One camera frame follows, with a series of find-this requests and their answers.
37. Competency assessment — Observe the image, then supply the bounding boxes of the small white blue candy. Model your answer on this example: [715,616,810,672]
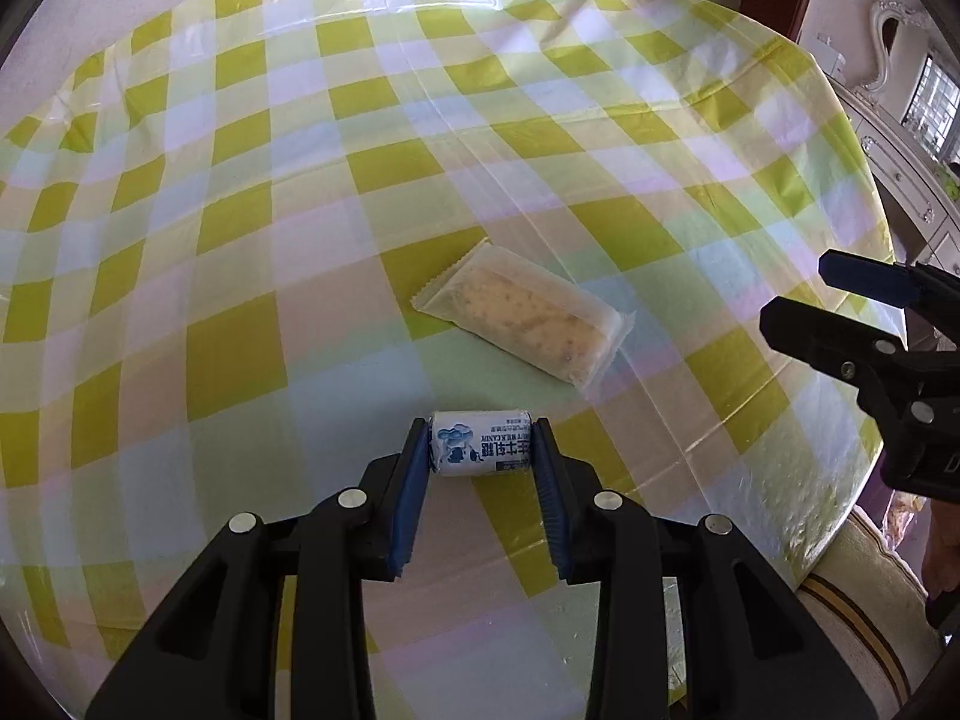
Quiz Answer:
[430,411,532,476]

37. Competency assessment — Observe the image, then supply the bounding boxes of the translucent cereal bar packet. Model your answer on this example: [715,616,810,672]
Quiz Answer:
[412,239,635,388]

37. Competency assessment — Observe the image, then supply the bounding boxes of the ornate white dressing table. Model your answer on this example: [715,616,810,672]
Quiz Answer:
[830,80,960,275]

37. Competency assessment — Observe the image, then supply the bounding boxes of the ornate white mirror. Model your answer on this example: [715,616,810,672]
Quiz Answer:
[854,0,958,166]

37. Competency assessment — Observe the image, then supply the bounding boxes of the white box on dresser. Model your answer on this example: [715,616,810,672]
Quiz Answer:
[799,32,846,83]

